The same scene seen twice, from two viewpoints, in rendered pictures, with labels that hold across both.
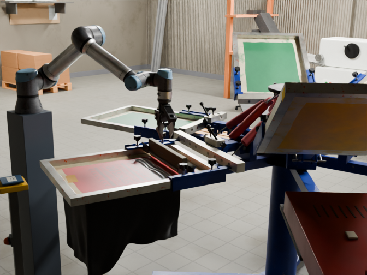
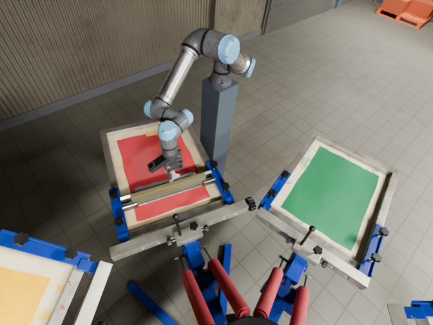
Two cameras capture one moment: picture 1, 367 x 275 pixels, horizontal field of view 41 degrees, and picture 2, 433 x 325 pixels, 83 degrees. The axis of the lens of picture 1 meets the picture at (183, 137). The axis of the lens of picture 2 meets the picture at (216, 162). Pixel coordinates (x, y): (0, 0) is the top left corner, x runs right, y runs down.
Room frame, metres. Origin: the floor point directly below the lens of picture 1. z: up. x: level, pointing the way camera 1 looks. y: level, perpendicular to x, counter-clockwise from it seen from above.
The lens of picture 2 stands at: (2.72, -0.61, 2.16)
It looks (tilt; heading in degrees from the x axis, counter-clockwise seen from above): 51 degrees down; 90
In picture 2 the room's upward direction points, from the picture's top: 7 degrees clockwise
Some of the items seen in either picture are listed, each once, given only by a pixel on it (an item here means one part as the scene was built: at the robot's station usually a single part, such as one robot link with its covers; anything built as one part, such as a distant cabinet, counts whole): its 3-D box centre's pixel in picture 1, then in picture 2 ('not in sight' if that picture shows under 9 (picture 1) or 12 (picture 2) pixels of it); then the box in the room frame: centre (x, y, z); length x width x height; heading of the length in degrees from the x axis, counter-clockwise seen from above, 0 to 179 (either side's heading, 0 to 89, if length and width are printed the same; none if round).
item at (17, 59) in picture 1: (35, 70); not in sight; (9.99, 3.02, 0.38); 1.29 x 0.92 x 0.76; 47
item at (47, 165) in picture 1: (130, 168); (160, 165); (2.39, 0.27, 0.97); 0.79 x 0.58 x 0.04; 119
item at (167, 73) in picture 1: (164, 79); (168, 135); (2.51, 0.10, 1.42); 0.09 x 0.08 x 0.11; 67
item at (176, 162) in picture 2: (164, 109); (171, 158); (2.51, 0.10, 1.26); 0.09 x 0.08 x 0.12; 29
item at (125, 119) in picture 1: (166, 112); (332, 199); (3.37, 0.12, 1.05); 1.08 x 0.61 x 0.23; 59
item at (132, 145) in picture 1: (149, 148); (218, 182); (2.75, 0.19, 0.98); 0.30 x 0.05 x 0.07; 119
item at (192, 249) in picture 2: (222, 147); (192, 249); (2.66, -0.22, 1.02); 0.17 x 0.06 x 0.05; 119
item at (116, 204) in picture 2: (197, 178); (119, 214); (2.26, -0.07, 0.98); 0.30 x 0.05 x 0.07; 119
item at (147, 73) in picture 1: (145, 79); (178, 120); (2.53, 0.20, 1.41); 0.11 x 0.11 x 0.08; 67
